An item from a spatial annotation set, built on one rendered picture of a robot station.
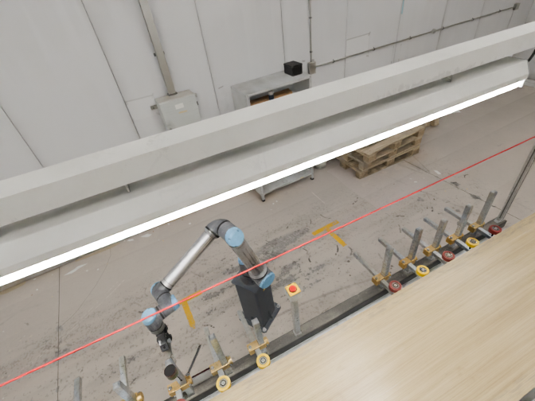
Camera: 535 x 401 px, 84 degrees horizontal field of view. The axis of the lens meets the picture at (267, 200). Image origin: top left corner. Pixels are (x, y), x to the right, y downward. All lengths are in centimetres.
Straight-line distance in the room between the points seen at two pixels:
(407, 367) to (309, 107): 162
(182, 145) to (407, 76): 57
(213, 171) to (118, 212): 20
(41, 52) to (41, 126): 68
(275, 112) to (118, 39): 299
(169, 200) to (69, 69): 301
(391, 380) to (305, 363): 46
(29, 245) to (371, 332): 179
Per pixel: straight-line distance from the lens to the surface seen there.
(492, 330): 229
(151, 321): 197
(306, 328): 226
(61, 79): 360
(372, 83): 80
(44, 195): 64
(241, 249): 200
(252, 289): 259
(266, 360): 197
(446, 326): 220
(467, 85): 107
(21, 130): 377
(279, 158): 69
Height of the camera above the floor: 272
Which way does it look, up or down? 39 degrees down
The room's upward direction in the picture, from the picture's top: 8 degrees counter-clockwise
